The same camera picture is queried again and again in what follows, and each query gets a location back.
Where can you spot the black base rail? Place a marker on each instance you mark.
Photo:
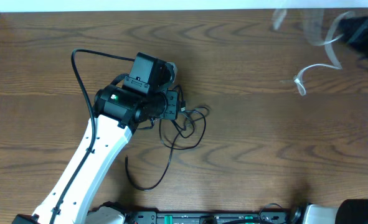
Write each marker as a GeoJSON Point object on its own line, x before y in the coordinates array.
{"type": "Point", "coordinates": [208, 217]}

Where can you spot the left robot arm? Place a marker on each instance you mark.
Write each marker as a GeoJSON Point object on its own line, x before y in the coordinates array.
{"type": "Point", "coordinates": [130, 99]}

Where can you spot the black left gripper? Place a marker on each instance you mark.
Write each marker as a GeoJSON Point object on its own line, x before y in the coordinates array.
{"type": "Point", "coordinates": [172, 110]}

